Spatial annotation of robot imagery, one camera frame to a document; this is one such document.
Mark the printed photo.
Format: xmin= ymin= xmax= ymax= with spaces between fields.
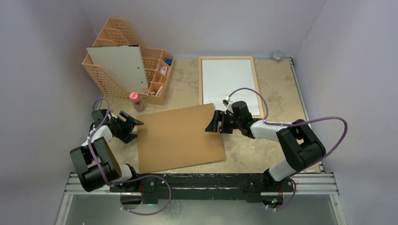
xmin=201 ymin=59 xmax=260 ymax=116

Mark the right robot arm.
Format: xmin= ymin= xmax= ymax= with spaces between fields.
xmin=205 ymin=100 xmax=326 ymax=191

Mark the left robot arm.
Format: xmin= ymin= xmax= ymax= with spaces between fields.
xmin=70 ymin=109 xmax=144 ymax=192

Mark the pink capped small bottle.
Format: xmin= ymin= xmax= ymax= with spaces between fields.
xmin=129 ymin=92 xmax=144 ymax=112

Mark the white board in organizer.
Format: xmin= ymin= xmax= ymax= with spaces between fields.
xmin=86 ymin=45 xmax=148 ymax=94

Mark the red white small box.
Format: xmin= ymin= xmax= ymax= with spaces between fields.
xmin=159 ymin=66 xmax=168 ymax=76

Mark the orange plastic desk organizer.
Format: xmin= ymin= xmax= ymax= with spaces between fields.
xmin=82 ymin=17 xmax=174 ymax=105

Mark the blue item in organizer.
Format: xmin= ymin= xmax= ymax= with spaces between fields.
xmin=165 ymin=59 xmax=172 ymax=66

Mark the small clear jar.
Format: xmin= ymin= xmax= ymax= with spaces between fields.
xmin=273 ymin=50 xmax=284 ymax=62

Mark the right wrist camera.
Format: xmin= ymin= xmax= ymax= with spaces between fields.
xmin=222 ymin=96 xmax=233 ymax=107

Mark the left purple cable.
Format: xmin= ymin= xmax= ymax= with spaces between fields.
xmin=87 ymin=98 xmax=113 ymax=187

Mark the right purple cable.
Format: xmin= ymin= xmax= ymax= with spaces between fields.
xmin=227 ymin=87 xmax=349 ymax=174

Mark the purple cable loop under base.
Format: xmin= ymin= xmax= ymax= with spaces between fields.
xmin=120 ymin=175 xmax=172 ymax=217

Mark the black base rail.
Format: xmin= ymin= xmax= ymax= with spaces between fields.
xmin=63 ymin=173 xmax=339 ymax=204

